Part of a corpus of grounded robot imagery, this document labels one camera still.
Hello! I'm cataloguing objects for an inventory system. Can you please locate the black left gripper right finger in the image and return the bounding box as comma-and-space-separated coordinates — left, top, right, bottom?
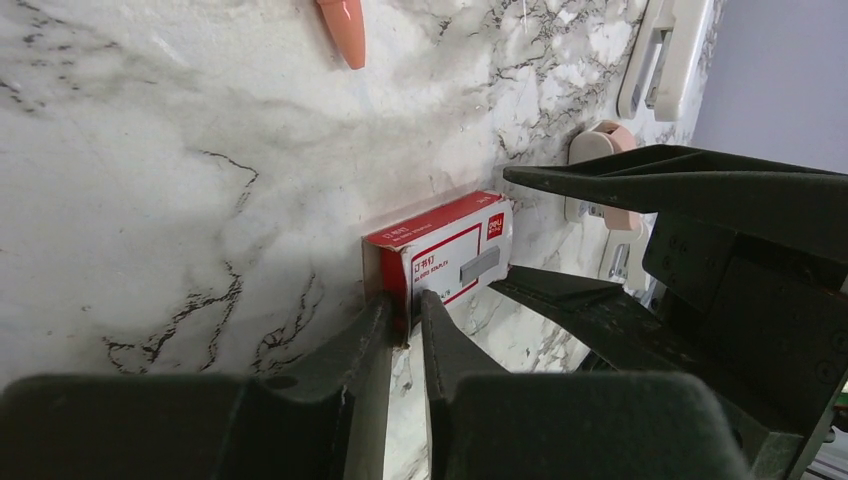
420, 291, 748, 479

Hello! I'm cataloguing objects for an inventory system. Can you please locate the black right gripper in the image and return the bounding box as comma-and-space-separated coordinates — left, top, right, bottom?
491, 145, 847, 479

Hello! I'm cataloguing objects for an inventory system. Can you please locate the red staple box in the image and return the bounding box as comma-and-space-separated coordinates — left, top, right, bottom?
362, 191, 513, 337

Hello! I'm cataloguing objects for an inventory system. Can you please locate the white stapler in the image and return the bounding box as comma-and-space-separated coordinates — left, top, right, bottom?
617, 0, 713, 122

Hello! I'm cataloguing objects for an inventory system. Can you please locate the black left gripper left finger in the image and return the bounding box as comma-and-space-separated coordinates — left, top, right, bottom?
1, 294, 393, 479

